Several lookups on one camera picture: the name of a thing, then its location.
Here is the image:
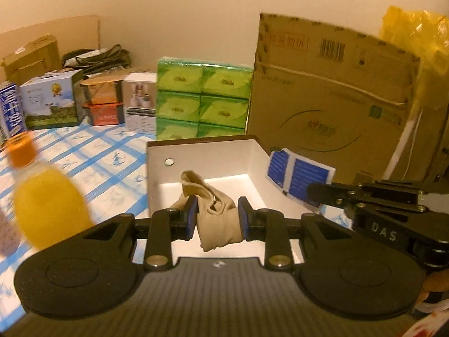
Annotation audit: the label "beige sock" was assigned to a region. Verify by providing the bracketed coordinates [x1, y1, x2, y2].
[172, 170, 244, 252]

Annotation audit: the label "blue white sachet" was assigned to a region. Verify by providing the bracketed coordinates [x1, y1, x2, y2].
[266, 148, 336, 211]

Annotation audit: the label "dark brown storage box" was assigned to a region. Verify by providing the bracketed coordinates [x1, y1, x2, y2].
[145, 135, 317, 266]

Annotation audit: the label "blue milk carton box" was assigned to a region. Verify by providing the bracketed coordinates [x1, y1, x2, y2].
[0, 81, 27, 139]

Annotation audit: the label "dark bag with cords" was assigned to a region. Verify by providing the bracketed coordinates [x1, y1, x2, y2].
[62, 44, 132, 75]

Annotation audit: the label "large cardboard box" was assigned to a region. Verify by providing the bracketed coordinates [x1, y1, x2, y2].
[247, 13, 420, 184]

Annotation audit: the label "pink lidded cup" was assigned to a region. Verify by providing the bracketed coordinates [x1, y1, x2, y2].
[0, 210, 20, 257]

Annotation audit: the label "white appliance box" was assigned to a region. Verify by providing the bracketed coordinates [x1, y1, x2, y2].
[122, 72, 157, 135]

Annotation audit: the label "orange juice bottle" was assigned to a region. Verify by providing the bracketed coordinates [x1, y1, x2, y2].
[5, 132, 94, 250]

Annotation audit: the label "cow picture milk box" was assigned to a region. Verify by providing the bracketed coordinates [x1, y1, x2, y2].
[20, 70, 85, 130]

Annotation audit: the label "small brown cardboard box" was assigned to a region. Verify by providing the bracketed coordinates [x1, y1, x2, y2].
[1, 34, 62, 85]

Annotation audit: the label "yellow plastic bag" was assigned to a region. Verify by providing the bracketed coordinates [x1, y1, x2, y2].
[380, 5, 448, 110]

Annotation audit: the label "orange snack boxes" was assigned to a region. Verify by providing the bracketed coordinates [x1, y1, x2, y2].
[80, 73, 126, 126]

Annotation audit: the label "green tissue pack stack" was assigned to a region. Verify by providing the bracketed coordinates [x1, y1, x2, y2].
[156, 57, 253, 140]

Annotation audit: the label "wooden headboard panel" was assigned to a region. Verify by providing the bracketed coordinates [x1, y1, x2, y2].
[1, 15, 100, 85]

